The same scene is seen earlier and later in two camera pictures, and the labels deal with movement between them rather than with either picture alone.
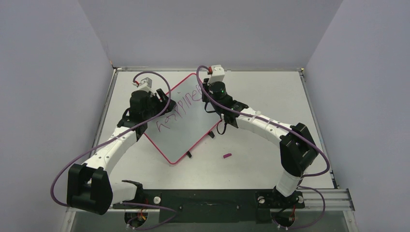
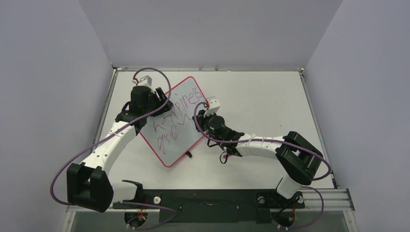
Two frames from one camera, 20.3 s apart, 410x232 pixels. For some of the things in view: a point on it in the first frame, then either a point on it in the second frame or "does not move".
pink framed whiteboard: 177,132 does not move
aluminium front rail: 335,201 does not move
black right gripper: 206,88 -> 202,120
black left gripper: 165,99 does not move
